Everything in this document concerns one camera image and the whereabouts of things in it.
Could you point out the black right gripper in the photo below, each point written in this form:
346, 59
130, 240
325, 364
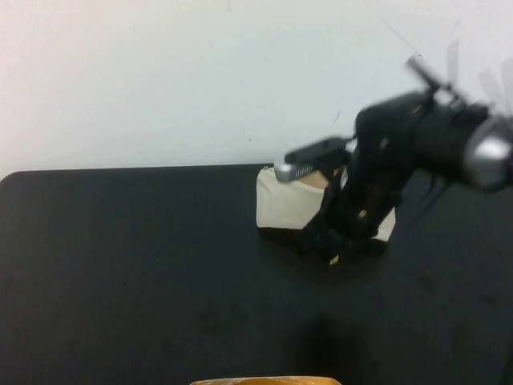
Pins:
372, 180

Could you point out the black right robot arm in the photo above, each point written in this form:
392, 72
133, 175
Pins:
453, 132

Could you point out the white cloth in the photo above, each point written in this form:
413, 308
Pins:
280, 204

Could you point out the orange object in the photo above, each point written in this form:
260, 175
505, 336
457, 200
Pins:
264, 381

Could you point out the small yellow eraser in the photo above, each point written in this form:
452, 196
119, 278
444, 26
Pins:
333, 261

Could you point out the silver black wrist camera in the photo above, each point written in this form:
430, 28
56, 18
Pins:
308, 160

